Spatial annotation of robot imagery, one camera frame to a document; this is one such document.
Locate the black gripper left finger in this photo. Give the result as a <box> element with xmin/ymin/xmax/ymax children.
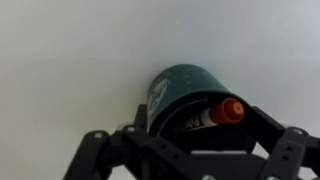
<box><xmin>63</xmin><ymin>103</ymin><xmax>201</xmax><ymax>180</ymax></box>

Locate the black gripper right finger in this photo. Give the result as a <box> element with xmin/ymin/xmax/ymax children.
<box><xmin>245</xmin><ymin>105</ymin><xmax>320</xmax><ymax>180</ymax></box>

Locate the dark blue speckled mug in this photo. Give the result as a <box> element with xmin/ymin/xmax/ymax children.
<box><xmin>145</xmin><ymin>63</ymin><xmax>258</xmax><ymax>154</ymax></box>

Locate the orange capped white marker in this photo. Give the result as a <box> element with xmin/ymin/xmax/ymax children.
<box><xmin>181</xmin><ymin>97</ymin><xmax>245</xmax><ymax>132</ymax></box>

